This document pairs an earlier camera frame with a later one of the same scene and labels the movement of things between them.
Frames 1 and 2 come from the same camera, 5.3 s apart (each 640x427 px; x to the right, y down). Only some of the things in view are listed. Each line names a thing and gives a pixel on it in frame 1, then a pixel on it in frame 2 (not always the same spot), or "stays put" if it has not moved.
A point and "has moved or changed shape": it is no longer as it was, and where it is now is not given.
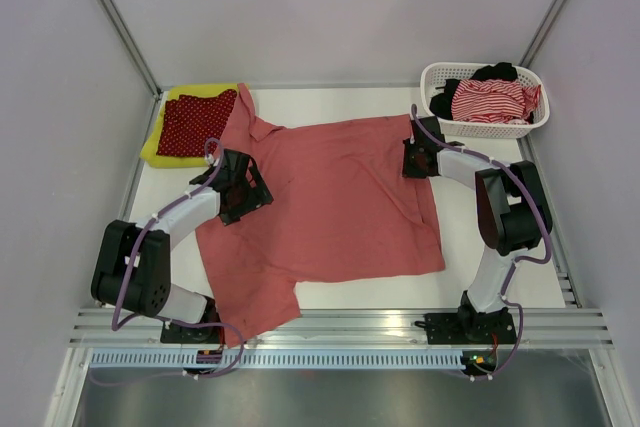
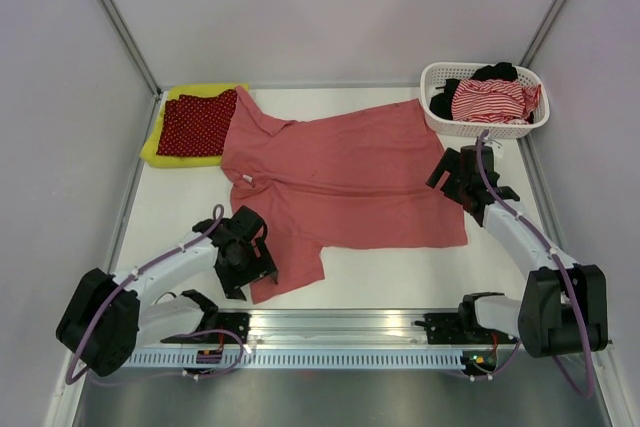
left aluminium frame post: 116,18 stays put
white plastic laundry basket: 435,75 stays put
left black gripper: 257,197 to 261,267
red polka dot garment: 189,122 stays put
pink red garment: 342,208 has moved or changed shape
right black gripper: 408,170 to 450,162
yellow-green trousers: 150,155 stays put
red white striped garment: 494,100 stays put
